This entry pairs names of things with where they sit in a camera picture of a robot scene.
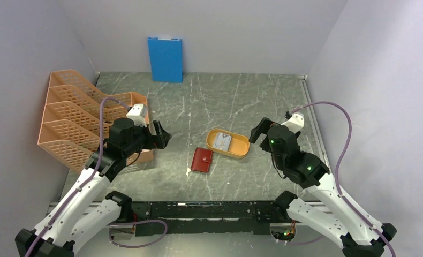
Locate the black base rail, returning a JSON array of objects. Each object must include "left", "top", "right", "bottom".
[{"left": 132, "top": 201, "right": 291, "bottom": 236}]

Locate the red leather card holder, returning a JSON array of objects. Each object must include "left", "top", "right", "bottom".
[{"left": 191, "top": 147, "right": 213, "bottom": 173}]

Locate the orange mesh file organizer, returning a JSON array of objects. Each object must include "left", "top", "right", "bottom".
[{"left": 37, "top": 70, "right": 148, "bottom": 173}]

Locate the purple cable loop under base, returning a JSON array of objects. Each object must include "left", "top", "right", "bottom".
[{"left": 108, "top": 220, "right": 169, "bottom": 248}]

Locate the yellow oval tray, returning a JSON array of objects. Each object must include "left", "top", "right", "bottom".
[{"left": 206, "top": 128, "right": 250, "bottom": 159}]

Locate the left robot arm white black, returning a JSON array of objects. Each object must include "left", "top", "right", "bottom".
[{"left": 15, "top": 118, "right": 172, "bottom": 256}]

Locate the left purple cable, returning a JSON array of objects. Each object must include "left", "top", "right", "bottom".
[{"left": 24, "top": 97, "right": 131, "bottom": 257}]

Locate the silver VIP credit card stack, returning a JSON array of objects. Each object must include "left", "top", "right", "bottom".
[{"left": 213, "top": 132, "right": 232, "bottom": 152}]

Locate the aluminium frame rail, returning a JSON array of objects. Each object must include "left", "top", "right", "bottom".
[{"left": 298, "top": 75, "right": 330, "bottom": 167}]

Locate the blue folder against wall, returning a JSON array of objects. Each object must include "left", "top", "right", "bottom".
[{"left": 147, "top": 37, "right": 183, "bottom": 83}]

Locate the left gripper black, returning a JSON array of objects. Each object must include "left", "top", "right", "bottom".
[{"left": 122, "top": 119, "right": 170, "bottom": 157}]

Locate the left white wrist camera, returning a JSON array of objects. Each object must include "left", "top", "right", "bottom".
[{"left": 126, "top": 103, "right": 148, "bottom": 127}]

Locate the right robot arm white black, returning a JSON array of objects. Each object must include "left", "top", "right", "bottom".
[{"left": 249, "top": 115, "right": 397, "bottom": 256}]

